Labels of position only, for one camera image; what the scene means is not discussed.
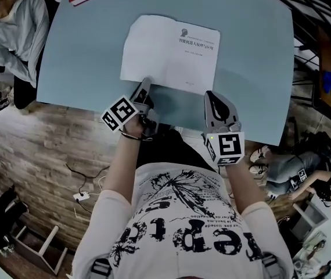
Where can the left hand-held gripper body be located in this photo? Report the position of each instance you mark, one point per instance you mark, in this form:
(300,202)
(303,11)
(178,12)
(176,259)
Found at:
(119,113)

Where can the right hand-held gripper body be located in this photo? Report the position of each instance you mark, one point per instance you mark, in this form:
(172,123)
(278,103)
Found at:
(228,147)

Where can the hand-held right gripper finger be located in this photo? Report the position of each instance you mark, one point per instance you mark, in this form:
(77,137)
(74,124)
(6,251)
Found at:
(231,112)
(208,112)

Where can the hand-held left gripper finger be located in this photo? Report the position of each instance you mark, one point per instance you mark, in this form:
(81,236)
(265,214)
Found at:
(145,86)

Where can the white paper booklet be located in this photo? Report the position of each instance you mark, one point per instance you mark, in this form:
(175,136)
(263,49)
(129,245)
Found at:
(168,54)

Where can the person's left forearm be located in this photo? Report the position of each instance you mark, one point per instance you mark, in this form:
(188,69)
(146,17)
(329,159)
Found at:
(122,161)

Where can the person's right forearm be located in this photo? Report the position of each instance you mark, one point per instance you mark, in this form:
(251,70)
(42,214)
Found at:
(241,185)

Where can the person's left hand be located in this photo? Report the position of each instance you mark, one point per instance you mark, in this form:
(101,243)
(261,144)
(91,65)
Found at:
(133,126)

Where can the person's black trousers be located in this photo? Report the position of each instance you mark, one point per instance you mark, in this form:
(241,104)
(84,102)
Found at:
(180,150)

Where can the white power strip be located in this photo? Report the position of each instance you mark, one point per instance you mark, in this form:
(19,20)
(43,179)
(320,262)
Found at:
(82,196)

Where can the white printed t-shirt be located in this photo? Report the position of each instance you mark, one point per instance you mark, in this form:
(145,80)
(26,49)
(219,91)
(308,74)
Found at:
(183,228)

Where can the blue crumpled object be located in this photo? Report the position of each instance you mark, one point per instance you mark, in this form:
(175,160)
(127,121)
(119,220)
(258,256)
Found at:
(329,81)

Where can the small white table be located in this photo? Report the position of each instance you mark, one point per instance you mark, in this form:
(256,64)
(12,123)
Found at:
(313,216)

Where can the grey harness buckle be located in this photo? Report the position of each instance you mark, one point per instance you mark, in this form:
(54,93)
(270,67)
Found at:
(270,264)
(101,269)

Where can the white framed stool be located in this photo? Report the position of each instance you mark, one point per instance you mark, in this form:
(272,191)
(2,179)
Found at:
(45,243)

